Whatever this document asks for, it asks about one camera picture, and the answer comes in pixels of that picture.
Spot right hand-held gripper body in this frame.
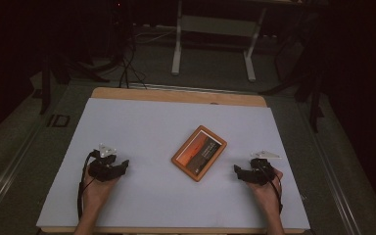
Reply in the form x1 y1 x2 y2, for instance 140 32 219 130
245 150 282 186

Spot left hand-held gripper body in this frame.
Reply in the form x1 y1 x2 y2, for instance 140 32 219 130
87 142 122 183

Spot wooden picture frame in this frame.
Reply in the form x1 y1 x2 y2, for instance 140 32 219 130
170 124 228 183

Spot person's left hand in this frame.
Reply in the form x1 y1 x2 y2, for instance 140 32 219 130
81 166 122 212

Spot person's right hand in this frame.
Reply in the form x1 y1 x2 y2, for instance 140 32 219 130
246 167 284 214

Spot white table cover sheet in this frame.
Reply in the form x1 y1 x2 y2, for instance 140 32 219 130
35 97 311 231

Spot metal floor strip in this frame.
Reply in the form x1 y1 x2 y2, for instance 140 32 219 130
125 82 262 96

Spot black stand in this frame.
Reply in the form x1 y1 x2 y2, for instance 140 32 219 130
258 13 327 134
38 45 112 116

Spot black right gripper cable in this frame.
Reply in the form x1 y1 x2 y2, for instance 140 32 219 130
264 166 284 214

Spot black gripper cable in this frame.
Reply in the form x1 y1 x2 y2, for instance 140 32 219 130
76 151 96 220
264 166 284 214

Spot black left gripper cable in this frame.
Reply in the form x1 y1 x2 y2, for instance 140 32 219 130
76 151 96 220

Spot black rectangular floor bracket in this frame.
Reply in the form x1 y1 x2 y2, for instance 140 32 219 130
46 114 71 128

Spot metal floor rail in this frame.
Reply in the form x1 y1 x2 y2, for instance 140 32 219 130
0 120 48 223
298 97 365 235

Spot black floor cables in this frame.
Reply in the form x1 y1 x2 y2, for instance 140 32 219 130
117 28 149 90

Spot white metal table frame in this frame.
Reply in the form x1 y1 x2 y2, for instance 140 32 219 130
170 0 268 83

